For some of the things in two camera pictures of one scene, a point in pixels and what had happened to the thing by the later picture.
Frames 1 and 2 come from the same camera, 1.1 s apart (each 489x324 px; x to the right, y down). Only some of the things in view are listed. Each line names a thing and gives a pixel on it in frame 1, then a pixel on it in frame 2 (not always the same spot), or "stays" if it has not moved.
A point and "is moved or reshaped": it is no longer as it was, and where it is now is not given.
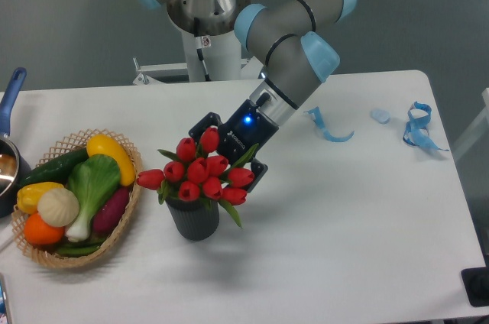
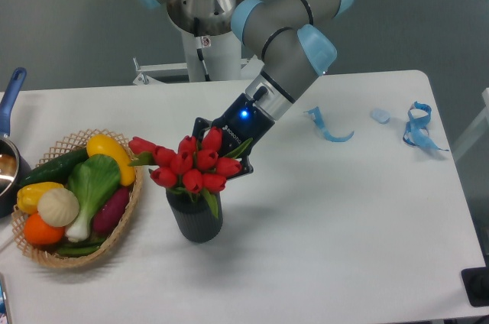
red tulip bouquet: (197, 174) is moved or reshaped
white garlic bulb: (58, 207) stays
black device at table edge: (476, 283) stays
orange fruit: (40, 232) stays
